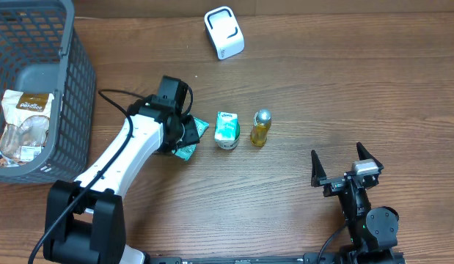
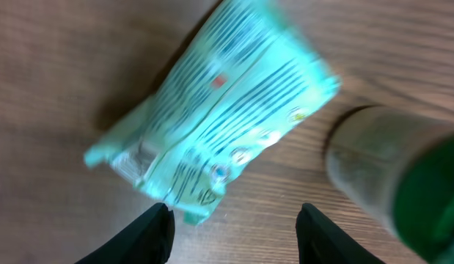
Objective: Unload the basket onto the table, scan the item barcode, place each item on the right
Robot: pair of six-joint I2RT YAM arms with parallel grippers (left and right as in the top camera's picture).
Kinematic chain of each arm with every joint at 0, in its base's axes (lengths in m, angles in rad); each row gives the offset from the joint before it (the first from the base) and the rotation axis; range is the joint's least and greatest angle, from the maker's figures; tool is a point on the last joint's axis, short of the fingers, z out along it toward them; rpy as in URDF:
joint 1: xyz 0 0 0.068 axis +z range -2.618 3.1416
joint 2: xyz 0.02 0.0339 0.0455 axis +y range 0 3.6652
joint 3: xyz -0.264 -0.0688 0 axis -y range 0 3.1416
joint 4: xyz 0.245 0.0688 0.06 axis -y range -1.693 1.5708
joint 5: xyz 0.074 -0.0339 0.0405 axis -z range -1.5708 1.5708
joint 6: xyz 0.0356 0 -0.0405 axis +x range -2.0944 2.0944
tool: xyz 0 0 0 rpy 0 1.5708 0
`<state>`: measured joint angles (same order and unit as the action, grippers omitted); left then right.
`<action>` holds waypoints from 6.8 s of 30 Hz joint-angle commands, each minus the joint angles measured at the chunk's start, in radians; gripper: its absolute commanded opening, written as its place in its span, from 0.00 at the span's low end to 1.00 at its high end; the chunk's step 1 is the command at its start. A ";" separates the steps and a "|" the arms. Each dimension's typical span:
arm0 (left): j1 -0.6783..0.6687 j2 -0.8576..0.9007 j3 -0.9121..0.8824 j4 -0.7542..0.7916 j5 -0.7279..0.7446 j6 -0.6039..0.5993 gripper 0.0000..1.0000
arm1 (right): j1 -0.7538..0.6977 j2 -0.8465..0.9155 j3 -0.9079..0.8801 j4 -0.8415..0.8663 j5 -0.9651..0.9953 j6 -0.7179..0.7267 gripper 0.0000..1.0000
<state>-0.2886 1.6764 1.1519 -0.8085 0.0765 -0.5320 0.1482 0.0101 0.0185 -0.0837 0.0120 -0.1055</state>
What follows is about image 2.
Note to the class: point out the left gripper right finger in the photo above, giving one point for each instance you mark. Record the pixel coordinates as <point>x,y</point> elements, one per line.
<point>321,241</point>

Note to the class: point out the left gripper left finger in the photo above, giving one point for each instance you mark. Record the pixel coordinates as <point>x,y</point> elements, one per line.
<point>146,240</point>

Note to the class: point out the green lid jar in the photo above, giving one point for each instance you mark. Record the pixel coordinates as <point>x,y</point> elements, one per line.
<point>399,168</point>

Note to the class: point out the mint green wipes pack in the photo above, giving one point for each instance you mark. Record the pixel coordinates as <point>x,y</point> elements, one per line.
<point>246,79</point>

